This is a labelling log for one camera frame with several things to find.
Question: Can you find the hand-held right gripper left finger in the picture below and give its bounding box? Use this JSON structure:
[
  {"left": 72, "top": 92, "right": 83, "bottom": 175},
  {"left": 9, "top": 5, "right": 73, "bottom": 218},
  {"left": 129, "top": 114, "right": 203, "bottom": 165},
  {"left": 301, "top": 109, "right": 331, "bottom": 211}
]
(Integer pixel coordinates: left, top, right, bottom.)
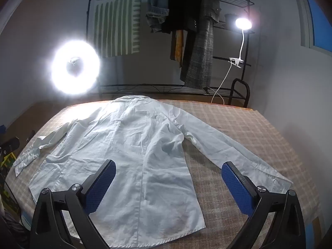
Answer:
[{"left": 29, "top": 159, "right": 116, "bottom": 249}]

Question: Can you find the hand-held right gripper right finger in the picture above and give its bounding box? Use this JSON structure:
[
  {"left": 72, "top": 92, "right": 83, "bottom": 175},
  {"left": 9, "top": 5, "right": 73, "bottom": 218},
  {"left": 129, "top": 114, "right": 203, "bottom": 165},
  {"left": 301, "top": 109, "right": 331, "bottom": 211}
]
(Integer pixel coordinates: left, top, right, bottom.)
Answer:
[{"left": 222, "top": 161, "right": 307, "bottom": 249}]

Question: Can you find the white long-sleeved shirt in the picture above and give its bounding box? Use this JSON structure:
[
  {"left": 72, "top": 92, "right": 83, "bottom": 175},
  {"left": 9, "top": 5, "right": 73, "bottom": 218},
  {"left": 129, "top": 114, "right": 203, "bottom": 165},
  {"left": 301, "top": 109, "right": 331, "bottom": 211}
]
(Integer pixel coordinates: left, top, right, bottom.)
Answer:
[{"left": 13, "top": 95, "right": 294, "bottom": 246}]

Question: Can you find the black metal clothes rack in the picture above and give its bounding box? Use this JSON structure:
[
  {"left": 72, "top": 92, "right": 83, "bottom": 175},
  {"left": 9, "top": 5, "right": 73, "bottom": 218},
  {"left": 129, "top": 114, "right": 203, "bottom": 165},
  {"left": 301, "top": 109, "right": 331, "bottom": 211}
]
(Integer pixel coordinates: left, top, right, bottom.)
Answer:
[{"left": 85, "top": 0, "right": 255, "bottom": 108}]

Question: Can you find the plaid blanket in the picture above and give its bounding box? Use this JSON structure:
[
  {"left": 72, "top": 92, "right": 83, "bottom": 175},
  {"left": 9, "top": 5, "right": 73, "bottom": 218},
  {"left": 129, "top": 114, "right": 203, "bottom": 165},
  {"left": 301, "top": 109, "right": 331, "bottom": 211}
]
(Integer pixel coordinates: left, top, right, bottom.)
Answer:
[{"left": 5, "top": 99, "right": 325, "bottom": 249}]

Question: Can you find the yellow box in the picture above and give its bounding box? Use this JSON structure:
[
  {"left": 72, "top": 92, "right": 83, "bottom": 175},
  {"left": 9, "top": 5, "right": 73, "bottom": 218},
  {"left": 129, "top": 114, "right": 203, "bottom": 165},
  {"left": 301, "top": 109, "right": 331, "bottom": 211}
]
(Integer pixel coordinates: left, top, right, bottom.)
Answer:
[{"left": 0, "top": 153, "right": 16, "bottom": 170}]

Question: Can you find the grey plaid coat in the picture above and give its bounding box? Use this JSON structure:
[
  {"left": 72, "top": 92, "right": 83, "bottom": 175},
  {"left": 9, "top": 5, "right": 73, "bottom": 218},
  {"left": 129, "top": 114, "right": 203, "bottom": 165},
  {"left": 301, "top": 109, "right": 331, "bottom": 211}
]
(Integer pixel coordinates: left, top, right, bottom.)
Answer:
[{"left": 179, "top": 0, "right": 221, "bottom": 89}]

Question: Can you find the mustard yellow garment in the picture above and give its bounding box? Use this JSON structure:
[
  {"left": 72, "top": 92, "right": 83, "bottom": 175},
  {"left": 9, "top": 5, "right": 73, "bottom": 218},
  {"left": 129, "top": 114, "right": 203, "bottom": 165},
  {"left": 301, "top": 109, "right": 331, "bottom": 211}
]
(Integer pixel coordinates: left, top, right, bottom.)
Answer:
[{"left": 170, "top": 29, "right": 188, "bottom": 68}]

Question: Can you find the white clip-on lamp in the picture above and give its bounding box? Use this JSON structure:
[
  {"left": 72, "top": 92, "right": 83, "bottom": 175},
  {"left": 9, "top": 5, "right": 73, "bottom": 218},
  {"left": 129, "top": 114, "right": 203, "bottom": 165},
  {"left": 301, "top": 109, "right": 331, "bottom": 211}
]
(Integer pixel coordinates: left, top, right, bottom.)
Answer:
[{"left": 230, "top": 18, "right": 253, "bottom": 68}]

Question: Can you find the green striped cloth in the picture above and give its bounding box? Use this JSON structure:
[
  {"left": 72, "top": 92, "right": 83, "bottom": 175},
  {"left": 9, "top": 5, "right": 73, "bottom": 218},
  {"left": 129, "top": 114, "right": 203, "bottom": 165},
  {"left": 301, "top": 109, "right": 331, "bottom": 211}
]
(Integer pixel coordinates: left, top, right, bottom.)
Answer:
[{"left": 91, "top": 0, "right": 143, "bottom": 58}]

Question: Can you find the window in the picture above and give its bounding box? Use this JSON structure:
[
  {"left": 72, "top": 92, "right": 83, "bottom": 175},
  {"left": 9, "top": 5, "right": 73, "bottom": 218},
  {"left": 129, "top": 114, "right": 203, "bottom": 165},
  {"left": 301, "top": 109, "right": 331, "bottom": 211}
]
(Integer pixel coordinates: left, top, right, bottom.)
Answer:
[{"left": 292, "top": 0, "right": 332, "bottom": 57}]

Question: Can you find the black garment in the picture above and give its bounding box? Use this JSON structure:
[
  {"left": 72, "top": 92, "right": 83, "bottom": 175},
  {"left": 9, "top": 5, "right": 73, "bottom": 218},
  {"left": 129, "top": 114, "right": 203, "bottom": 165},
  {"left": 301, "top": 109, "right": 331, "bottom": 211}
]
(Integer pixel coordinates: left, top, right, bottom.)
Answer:
[{"left": 161, "top": 0, "right": 208, "bottom": 35}]

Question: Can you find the blue denim jacket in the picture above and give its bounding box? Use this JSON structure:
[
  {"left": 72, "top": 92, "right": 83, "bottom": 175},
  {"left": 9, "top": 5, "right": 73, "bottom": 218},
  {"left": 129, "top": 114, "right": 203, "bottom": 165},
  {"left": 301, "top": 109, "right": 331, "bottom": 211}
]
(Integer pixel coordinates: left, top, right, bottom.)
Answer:
[{"left": 145, "top": 0, "right": 170, "bottom": 34}]

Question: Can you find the ring light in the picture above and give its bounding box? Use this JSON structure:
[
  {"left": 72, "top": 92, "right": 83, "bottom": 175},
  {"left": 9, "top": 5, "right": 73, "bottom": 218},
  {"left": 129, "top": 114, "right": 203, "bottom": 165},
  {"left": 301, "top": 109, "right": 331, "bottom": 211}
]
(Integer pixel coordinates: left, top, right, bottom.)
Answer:
[{"left": 50, "top": 38, "right": 101, "bottom": 96}]

